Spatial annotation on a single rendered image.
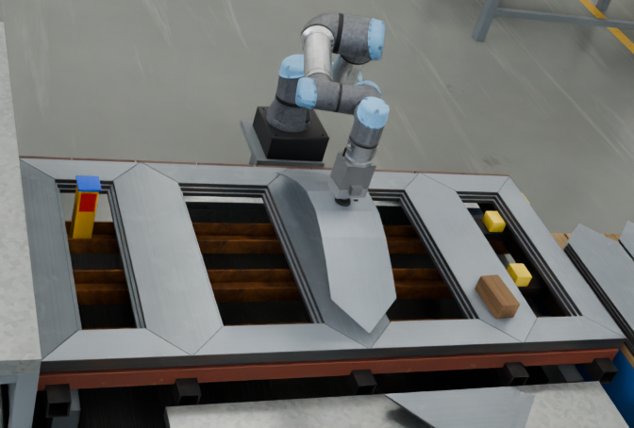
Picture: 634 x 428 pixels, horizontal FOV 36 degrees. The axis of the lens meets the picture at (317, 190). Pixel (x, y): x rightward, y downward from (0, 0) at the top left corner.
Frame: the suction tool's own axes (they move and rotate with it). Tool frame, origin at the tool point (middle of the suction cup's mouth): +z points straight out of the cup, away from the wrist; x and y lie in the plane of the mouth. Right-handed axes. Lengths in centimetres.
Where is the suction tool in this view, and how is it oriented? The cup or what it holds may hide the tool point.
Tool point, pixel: (341, 205)
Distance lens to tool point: 258.4
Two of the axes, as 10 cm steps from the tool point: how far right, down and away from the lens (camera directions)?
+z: -2.5, 7.9, 5.6
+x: -3.8, -6.2, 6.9
